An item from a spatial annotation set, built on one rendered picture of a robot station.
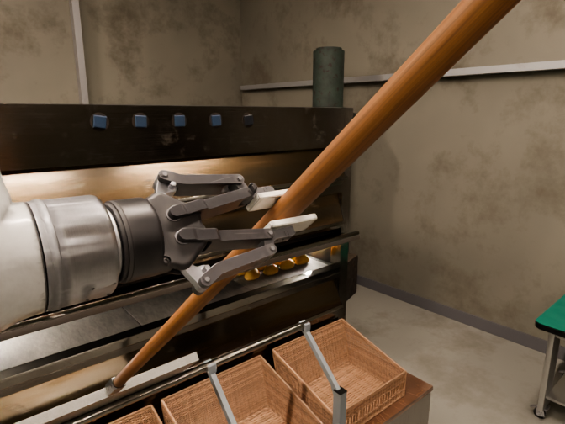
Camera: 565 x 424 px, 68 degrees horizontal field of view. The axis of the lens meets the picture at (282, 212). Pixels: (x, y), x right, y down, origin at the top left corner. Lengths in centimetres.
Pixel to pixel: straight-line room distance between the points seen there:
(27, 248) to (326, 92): 410
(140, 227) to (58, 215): 6
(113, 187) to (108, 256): 135
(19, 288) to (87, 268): 5
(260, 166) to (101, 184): 74
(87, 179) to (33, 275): 135
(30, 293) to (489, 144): 414
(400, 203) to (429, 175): 46
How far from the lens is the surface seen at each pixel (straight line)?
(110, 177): 171
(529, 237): 429
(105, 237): 36
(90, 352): 187
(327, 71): 437
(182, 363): 146
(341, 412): 195
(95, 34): 576
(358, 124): 40
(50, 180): 166
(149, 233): 38
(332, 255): 258
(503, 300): 453
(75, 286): 36
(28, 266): 35
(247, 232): 44
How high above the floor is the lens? 207
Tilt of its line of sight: 13 degrees down
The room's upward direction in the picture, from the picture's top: straight up
